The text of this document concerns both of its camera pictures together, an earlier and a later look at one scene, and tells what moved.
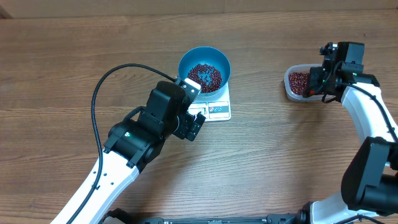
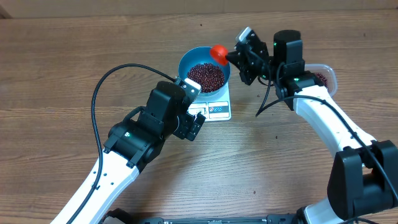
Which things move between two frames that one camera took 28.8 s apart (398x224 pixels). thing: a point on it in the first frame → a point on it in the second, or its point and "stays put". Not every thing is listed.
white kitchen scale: (214, 107) stays put
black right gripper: (315, 82) → (249, 58)
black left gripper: (188, 121) stays put
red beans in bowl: (209, 78) stays put
